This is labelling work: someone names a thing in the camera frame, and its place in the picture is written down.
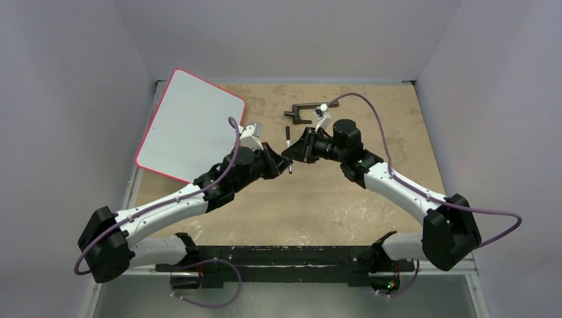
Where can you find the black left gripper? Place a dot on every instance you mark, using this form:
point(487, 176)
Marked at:
point(275, 163)

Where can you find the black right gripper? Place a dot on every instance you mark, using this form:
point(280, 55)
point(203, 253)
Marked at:
point(309, 146)

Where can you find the pink framed whiteboard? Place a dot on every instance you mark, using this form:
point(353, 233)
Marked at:
point(189, 130)

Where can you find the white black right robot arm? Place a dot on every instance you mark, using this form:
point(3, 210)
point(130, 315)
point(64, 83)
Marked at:
point(449, 230)

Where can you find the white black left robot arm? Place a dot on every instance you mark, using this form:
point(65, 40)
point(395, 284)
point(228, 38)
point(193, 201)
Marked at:
point(111, 242)

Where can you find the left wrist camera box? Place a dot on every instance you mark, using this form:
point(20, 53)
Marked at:
point(250, 136)

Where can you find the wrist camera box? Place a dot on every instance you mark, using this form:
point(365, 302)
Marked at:
point(323, 116)
point(250, 136)

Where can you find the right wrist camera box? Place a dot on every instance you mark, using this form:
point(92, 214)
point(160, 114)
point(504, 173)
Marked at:
point(323, 116)

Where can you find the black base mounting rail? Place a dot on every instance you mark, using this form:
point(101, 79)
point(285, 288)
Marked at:
point(356, 266)

